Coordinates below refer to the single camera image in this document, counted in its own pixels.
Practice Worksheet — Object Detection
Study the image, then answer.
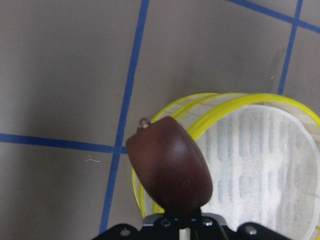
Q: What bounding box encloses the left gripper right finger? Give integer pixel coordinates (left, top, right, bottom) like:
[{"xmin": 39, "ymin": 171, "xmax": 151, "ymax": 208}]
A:
[{"xmin": 188, "ymin": 208, "xmax": 288, "ymax": 240}]

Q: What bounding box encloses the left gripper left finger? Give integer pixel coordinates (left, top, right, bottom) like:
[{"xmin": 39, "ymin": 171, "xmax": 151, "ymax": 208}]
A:
[{"xmin": 95, "ymin": 213, "xmax": 180, "ymax": 240}]

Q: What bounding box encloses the brown steamed bun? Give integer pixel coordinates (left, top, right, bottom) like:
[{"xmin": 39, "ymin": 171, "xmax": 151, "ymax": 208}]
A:
[{"xmin": 125, "ymin": 116, "xmax": 213, "ymax": 217}]

